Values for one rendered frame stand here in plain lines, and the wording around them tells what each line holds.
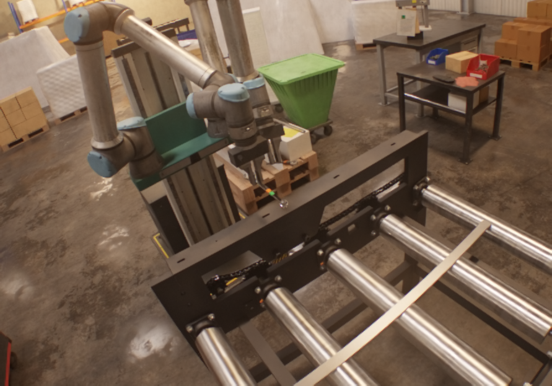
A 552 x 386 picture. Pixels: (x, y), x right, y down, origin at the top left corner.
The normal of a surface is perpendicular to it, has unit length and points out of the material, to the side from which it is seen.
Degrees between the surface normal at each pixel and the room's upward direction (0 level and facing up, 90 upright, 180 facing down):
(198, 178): 90
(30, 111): 90
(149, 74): 90
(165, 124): 90
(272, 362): 0
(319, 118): 101
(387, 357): 0
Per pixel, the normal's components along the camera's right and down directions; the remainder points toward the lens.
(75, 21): -0.34, 0.44
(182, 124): 0.59, 0.32
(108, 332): -0.19, -0.83
